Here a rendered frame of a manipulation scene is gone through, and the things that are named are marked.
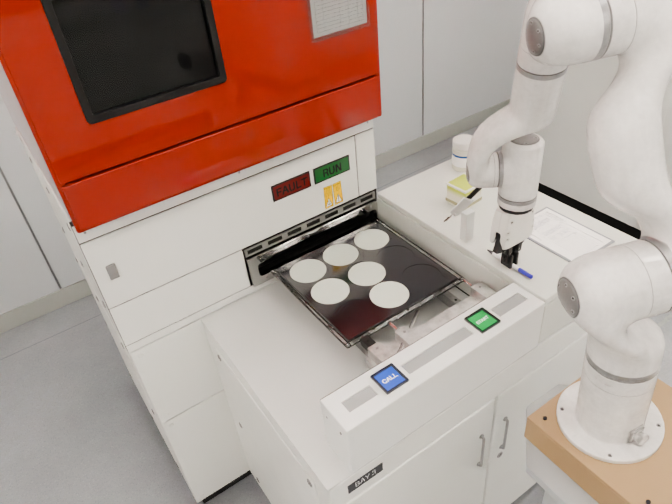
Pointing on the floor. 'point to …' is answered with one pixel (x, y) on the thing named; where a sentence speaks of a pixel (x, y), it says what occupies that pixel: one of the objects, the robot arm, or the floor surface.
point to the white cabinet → (416, 460)
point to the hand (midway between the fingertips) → (509, 257)
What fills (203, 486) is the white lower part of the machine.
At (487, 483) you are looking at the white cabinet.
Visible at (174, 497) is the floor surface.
